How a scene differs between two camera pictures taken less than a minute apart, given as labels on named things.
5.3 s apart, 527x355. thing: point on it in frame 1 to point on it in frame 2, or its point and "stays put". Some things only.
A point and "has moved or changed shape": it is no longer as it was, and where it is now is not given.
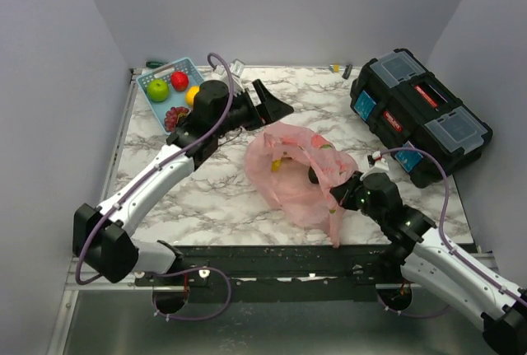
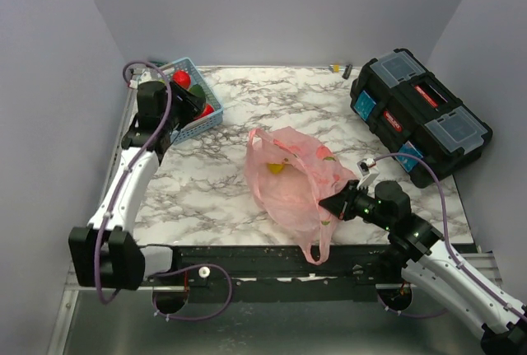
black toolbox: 432,133 stays put
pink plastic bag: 297,168 has moved or changed shape
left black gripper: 270,109 to 191,105
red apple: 179,81 stays put
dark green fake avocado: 313,176 to 197,91
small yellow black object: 336,67 stays put
